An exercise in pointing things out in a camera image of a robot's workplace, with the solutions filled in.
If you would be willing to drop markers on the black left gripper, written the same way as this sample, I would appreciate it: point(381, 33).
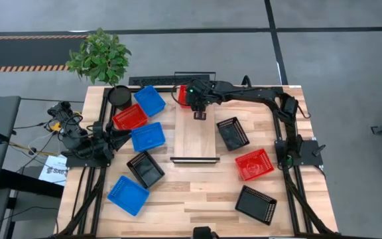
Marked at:
point(103, 141)

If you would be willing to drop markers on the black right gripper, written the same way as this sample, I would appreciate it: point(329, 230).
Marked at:
point(199, 96)

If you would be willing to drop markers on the red plastic basket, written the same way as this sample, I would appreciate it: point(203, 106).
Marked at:
point(254, 165)
point(129, 117)
point(181, 98)

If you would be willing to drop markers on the blue plastic basket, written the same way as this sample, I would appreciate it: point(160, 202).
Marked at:
point(149, 101)
point(128, 196)
point(148, 136)

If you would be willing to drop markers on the black plastic basket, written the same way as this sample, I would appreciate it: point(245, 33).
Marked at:
point(233, 134)
point(145, 170)
point(255, 205)

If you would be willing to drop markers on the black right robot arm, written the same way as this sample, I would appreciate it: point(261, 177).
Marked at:
point(260, 94)

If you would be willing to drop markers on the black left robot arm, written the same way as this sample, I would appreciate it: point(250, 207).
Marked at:
point(70, 132)

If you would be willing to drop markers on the black plant pot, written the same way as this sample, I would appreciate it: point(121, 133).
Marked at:
point(119, 96)

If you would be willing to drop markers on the white printed paper sheet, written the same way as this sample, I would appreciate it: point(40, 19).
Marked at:
point(53, 171)

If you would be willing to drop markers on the green leafy plant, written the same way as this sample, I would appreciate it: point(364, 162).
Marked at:
point(101, 58)

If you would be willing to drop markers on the black desk crossbar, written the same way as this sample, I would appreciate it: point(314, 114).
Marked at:
point(28, 182)

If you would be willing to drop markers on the black rounded device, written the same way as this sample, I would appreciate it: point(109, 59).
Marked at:
point(204, 233)

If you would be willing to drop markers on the black hazard-striped floor mat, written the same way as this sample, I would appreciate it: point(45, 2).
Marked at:
point(25, 53)

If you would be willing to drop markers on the black aluminium table frame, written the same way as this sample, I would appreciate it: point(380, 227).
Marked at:
point(167, 89)

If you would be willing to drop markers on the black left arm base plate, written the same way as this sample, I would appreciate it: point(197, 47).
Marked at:
point(78, 162)

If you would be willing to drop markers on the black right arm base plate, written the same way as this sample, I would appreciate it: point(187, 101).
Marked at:
point(310, 156)

